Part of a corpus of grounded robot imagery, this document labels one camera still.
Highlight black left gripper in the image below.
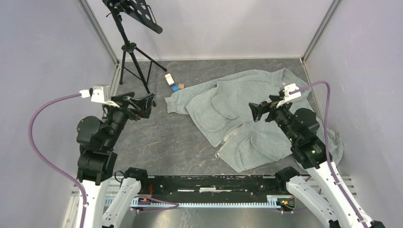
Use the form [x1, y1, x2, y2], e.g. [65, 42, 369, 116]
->
[104, 91, 154, 148]

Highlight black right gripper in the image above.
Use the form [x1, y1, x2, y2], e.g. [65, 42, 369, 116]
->
[249, 95, 299, 143]

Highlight grey zip-up jacket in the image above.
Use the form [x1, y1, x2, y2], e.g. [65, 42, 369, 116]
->
[164, 68, 344, 173]

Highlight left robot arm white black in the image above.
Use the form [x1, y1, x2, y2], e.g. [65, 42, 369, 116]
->
[76, 90, 155, 228]

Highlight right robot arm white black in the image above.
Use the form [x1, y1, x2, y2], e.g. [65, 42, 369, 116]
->
[249, 95, 384, 228]

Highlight white and blue small box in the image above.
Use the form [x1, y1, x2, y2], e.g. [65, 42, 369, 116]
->
[165, 73, 180, 92]

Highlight black music stand tripod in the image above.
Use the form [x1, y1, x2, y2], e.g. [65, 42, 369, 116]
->
[102, 0, 167, 93]

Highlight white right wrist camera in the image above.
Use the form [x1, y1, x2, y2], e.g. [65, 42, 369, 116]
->
[276, 83, 301, 108]

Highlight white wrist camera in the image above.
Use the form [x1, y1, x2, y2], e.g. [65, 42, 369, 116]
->
[79, 85, 120, 108]
[276, 83, 301, 108]

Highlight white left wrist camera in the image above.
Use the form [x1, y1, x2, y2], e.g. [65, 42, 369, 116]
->
[79, 85, 120, 108]

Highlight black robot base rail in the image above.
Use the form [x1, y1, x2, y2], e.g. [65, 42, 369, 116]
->
[139, 175, 291, 203]

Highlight white slotted cable duct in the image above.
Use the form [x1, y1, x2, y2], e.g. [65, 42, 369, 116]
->
[104, 195, 295, 209]

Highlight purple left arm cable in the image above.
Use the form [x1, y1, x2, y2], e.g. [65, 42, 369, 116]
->
[28, 93, 88, 228]

